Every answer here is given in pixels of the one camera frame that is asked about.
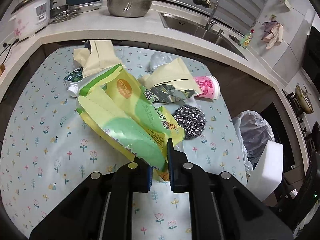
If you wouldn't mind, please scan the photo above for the chrome faucet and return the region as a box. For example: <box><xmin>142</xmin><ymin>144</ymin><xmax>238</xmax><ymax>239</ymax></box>
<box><xmin>193</xmin><ymin>0</ymin><xmax>221</xmax><ymax>32</ymax></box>

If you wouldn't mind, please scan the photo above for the black range hood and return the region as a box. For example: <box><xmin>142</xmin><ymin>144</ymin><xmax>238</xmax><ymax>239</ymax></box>
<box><xmin>301</xmin><ymin>25</ymin><xmax>320</xmax><ymax>80</ymax></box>

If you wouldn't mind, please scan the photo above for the round steel steamer rack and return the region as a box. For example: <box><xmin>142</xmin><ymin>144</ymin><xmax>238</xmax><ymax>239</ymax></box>
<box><xmin>50</xmin><ymin>8</ymin><xmax>82</xmax><ymax>24</ymax></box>

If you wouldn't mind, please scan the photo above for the dark wire scrubber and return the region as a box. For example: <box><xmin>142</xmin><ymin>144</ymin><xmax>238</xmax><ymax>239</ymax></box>
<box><xmin>229</xmin><ymin>34</ymin><xmax>242</xmax><ymax>46</ymax></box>

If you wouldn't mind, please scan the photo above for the steel wool scrubber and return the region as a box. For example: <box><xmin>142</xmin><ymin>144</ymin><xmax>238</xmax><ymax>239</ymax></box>
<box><xmin>172</xmin><ymin>106</ymin><xmax>207</xmax><ymax>140</ymax></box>

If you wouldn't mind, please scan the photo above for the white sponge block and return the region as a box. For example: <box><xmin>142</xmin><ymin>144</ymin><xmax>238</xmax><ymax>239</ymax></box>
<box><xmin>246</xmin><ymin>140</ymin><xmax>284</xmax><ymax>202</ymax></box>

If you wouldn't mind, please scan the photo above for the wok with glass lid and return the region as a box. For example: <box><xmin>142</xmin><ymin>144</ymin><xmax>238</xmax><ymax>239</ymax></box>
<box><xmin>295</xmin><ymin>83</ymin><xmax>314</xmax><ymax>114</ymax></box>

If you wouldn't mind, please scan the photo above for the steel colander bowl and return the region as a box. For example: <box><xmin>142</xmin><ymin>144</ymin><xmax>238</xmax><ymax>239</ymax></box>
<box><xmin>104</xmin><ymin>0</ymin><xmax>157</xmax><ymax>18</ymax></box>

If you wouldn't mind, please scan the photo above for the steel tray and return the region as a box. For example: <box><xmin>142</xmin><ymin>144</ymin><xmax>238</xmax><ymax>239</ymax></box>
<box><xmin>54</xmin><ymin>0</ymin><xmax>102</xmax><ymax>13</ymax></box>

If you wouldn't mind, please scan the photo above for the purple hanging cloth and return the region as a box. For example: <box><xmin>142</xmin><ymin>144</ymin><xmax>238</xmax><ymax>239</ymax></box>
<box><xmin>262</xmin><ymin>21</ymin><xmax>278</xmax><ymax>34</ymax></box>

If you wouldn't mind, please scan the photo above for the steel sink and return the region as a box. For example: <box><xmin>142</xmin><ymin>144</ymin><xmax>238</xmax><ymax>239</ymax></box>
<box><xmin>159</xmin><ymin>12</ymin><xmax>248</xmax><ymax>60</ymax></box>

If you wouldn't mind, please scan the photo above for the pink paper cup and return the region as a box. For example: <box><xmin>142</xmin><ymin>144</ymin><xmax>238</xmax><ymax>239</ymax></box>
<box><xmin>192</xmin><ymin>75</ymin><xmax>220</xmax><ymax>100</ymax></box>

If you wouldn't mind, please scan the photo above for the crumpled silver foil wrapper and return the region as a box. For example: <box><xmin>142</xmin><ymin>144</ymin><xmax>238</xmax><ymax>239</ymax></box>
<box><xmin>149</xmin><ymin>84</ymin><xmax>195</xmax><ymax>104</ymax></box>

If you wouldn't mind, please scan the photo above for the beige paper bag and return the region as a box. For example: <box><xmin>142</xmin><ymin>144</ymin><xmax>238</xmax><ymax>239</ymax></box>
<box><xmin>138</xmin><ymin>57</ymin><xmax>200</xmax><ymax>94</ymax></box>
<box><xmin>73</xmin><ymin>40</ymin><xmax>127</xmax><ymax>78</ymax></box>

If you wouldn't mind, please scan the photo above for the green dish soap bottle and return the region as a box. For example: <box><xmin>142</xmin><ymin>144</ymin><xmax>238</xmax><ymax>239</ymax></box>
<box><xmin>240</xmin><ymin>29</ymin><xmax>255</xmax><ymax>49</ymax></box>

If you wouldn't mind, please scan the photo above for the white rice cooker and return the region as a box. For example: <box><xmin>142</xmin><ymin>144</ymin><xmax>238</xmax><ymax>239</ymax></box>
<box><xmin>10</xmin><ymin>0</ymin><xmax>54</xmax><ymax>42</ymax></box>

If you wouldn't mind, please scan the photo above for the trash bin with plastic bag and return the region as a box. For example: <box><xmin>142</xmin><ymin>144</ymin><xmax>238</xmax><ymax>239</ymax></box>
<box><xmin>231</xmin><ymin>110</ymin><xmax>275</xmax><ymax>180</ymax></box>

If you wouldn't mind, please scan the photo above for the green white pouch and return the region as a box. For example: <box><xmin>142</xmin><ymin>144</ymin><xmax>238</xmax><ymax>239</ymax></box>
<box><xmin>63</xmin><ymin>66</ymin><xmax>85</xmax><ymax>98</ymax></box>

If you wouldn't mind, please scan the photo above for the yellow green plastic package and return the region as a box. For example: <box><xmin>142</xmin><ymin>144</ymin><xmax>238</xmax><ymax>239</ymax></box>
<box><xmin>76</xmin><ymin>64</ymin><xmax>185</xmax><ymax>182</ymax></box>

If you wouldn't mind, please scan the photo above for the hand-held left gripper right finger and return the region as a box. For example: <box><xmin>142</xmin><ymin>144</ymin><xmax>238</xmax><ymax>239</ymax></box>
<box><xmin>167</xmin><ymin>138</ymin><xmax>294</xmax><ymax>240</ymax></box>

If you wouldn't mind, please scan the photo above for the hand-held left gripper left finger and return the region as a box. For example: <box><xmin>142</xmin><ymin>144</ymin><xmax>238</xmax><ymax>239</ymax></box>
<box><xmin>29</xmin><ymin>156</ymin><xmax>153</xmax><ymax>240</ymax></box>

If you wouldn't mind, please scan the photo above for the crumpled clear plastic bottle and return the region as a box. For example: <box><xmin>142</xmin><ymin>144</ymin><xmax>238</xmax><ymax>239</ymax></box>
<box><xmin>149</xmin><ymin>52</ymin><xmax>175</xmax><ymax>72</ymax></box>

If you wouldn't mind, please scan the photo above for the floral tablecloth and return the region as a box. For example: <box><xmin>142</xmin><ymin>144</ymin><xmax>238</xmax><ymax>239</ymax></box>
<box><xmin>0</xmin><ymin>44</ymin><xmax>247</xmax><ymax>240</ymax></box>

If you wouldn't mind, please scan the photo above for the black power plug cable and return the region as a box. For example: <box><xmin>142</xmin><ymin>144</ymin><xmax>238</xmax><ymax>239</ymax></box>
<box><xmin>2</xmin><ymin>39</ymin><xmax>19</xmax><ymax>65</ymax></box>

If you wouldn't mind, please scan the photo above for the beige hanging cloth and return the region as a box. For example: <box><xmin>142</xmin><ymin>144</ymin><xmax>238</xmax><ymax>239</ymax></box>
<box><xmin>261</xmin><ymin>23</ymin><xmax>284</xmax><ymax>50</ymax></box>

